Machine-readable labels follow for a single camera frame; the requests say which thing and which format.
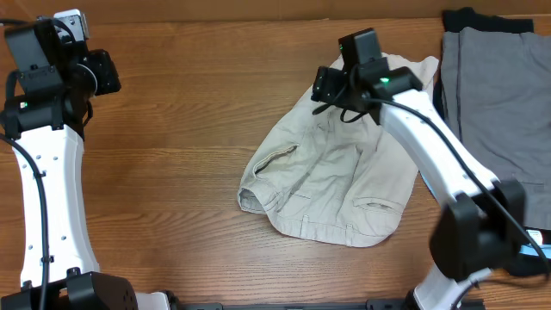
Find beige shorts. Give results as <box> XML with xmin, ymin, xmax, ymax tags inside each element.
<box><xmin>237</xmin><ymin>53</ymin><xmax>440</xmax><ymax>249</ymax></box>

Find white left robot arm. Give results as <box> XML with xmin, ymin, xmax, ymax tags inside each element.
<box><xmin>1</xmin><ymin>9</ymin><xmax>138</xmax><ymax>309</ymax></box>

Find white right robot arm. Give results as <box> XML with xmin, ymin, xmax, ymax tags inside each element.
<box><xmin>312</xmin><ymin>28</ymin><xmax>527</xmax><ymax>310</ymax></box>

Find black garment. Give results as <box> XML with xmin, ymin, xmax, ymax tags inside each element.
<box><xmin>430</xmin><ymin>6</ymin><xmax>551</xmax><ymax>279</ymax></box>

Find grey shorts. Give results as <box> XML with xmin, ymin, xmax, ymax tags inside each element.
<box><xmin>439</xmin><ymin>26</ymin><xmax>551</xmax><ymax>231</ymax></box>

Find blue cloth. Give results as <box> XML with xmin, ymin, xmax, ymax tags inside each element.
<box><xmin>419</xmin><ymin>171</ymin><xmax>551</xmax><ymax>259</ymax></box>

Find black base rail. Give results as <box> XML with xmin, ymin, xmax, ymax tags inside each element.
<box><xmin>137</xmin><ymin>292</ymin><xmax>486</xmax><ymax>310</ymax></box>

